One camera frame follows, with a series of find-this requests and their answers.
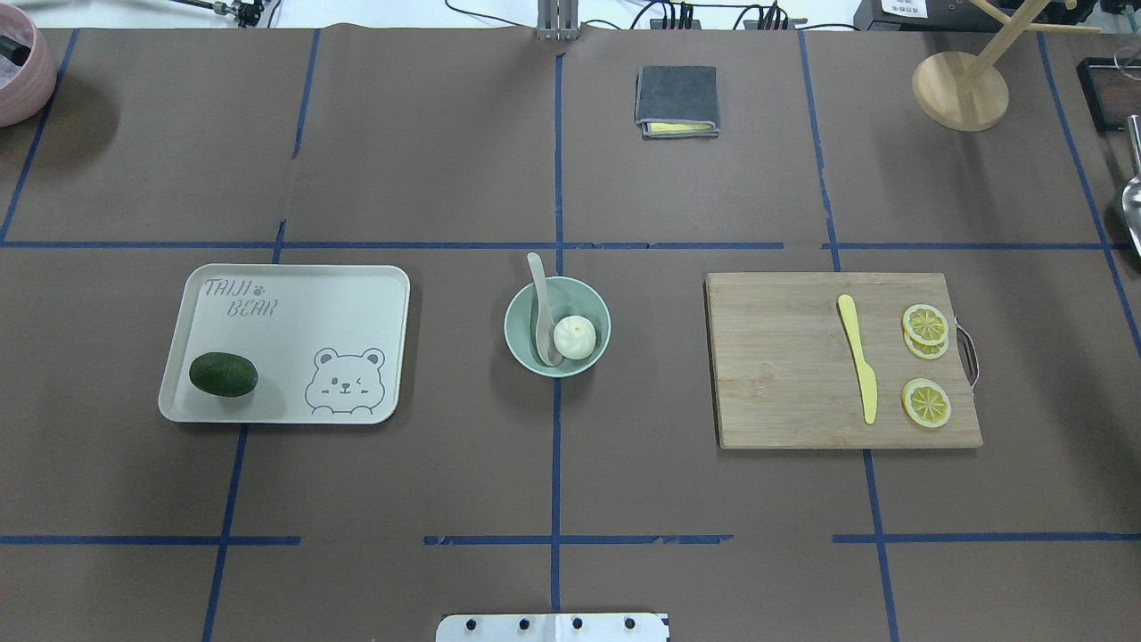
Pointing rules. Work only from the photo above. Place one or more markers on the white steamed bun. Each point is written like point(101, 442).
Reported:
point(575, 337)

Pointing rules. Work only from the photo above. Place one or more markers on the white ceramic spoon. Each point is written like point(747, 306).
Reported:
point(544, 321)

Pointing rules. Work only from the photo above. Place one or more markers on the pink bowl with ice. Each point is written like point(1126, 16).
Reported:
point(26, 88)

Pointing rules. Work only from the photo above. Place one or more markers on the wooden cutting board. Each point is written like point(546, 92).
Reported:
point(784, 372)

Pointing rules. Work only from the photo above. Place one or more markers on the grey and yellow cloth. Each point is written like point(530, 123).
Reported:
point(677, 102)

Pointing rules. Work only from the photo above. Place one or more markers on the white bear serving tray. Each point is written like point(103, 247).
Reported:
point(327, 342)

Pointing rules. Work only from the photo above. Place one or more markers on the yellow plastic knife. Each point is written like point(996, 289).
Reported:
point(867, 378)

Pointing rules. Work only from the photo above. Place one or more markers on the upper lemon slice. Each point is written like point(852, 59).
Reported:
point(925, 325)

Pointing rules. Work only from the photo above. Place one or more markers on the dark green avocado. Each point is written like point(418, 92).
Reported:
point(223, 374)

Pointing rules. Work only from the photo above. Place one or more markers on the hidden lemon slice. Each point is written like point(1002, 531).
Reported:
point(926, 351)

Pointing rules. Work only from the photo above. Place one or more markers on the lower lemon slice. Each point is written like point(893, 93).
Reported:
point(925, 403)

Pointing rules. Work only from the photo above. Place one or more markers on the wooden cup tree stand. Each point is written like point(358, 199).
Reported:
point(963, 91)

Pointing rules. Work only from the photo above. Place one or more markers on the metal scoop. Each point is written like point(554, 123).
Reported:
point(1130, 198)

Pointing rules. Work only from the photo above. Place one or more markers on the dark glass rack tray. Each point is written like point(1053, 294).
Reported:
point(1112, 94)

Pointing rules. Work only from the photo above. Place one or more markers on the aluminium frame post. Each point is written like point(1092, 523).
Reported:
point(558, 20)

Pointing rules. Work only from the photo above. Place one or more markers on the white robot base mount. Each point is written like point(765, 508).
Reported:
point(555, 627)

